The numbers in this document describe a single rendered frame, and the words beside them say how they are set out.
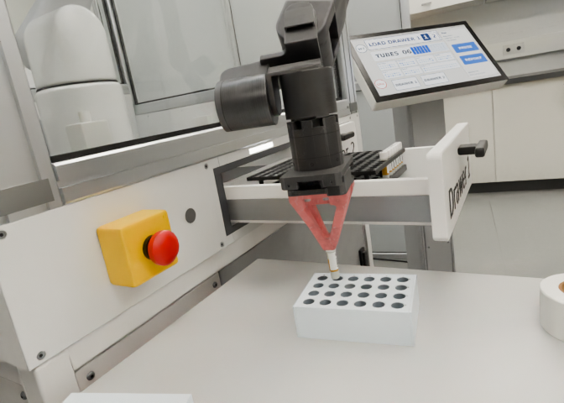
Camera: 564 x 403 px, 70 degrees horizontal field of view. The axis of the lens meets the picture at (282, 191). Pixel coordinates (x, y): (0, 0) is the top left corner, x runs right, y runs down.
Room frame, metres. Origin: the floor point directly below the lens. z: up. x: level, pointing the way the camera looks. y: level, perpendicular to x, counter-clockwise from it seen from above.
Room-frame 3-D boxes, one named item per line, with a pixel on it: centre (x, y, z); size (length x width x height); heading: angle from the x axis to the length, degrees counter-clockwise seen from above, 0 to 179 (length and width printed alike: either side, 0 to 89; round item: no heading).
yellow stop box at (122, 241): (0.46, 0.18, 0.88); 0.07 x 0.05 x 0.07; 148
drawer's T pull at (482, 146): (0.57, -0.28, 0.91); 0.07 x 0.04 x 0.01; 148
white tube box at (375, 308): (0.42, -0.06, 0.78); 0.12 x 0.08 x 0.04; 67
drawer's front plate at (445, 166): (0.58, -0.26, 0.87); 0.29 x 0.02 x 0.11; 148
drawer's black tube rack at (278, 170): (0.69, -0.09, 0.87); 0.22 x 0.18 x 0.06; 58
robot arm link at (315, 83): (0.45, -0.04, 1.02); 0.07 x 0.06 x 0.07; 78
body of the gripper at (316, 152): (0.45, -0.05, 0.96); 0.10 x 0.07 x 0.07; 161
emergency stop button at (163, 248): (0.44, 0.15, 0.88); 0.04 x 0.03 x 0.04; 148
